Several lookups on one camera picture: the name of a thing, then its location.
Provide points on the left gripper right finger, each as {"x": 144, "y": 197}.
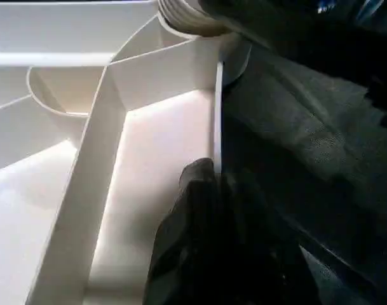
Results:
{"x": 257, "y": 254}

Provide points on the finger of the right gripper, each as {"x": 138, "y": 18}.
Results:
{"x": 288, "y": 25}

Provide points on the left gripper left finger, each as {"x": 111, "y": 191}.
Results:
{"x": 183, "y": 248}

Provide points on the white plastic table leg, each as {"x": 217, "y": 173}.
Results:
{"x": 187, "y": 19}

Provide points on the white plastic table top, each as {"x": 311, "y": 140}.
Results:
{"x": 149, "y": 140}

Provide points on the black work mat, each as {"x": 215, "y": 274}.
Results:
{"x": 320, "y": 159}

